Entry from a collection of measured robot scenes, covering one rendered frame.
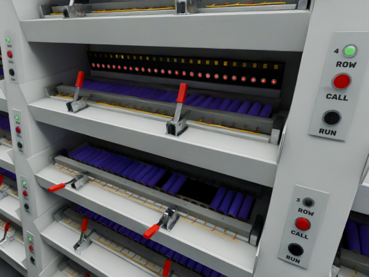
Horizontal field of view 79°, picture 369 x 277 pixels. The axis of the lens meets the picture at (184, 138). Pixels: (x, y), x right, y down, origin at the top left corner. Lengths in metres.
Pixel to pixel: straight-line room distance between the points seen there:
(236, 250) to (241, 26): 0.37
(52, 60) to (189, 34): 0.45
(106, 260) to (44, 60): 0.55
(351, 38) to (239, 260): 0.36
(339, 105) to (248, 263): 0.29
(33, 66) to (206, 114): 0.47
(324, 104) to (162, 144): 0.25
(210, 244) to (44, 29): 0.57
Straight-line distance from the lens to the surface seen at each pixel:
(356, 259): 0.49
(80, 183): 0.63
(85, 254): 0.74
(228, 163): 0.37
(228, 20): 0.36
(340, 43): 0.33
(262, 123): 0.40
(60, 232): 0.82
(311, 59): 0.33
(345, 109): 0.33
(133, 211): 0.53
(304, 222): 0.37
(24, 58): 0.70
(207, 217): 0.47
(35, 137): 0.73
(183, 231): 0.48
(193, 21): 0.38
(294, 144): 0.34
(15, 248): 1.14
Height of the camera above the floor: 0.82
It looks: 16 degrees down
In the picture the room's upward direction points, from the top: 5 degrees clockwise
